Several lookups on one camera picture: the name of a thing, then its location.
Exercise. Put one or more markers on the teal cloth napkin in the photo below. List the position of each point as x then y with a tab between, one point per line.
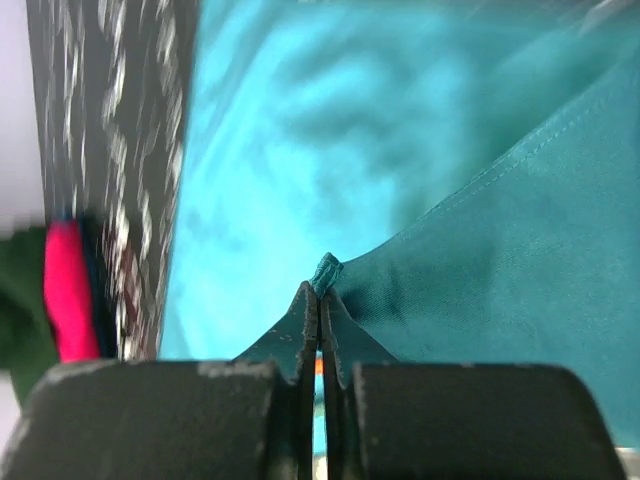
465	174

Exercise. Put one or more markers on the pink folded cloth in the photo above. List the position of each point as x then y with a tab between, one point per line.
67	294

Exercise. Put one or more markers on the blue folded cloth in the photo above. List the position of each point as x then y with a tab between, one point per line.
103	317

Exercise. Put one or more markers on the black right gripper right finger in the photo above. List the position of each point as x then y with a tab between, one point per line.
391	420

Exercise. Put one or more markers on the dark green baseball cap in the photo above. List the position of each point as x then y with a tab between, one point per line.
28	347

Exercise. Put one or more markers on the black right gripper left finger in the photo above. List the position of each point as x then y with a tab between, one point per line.
248	418

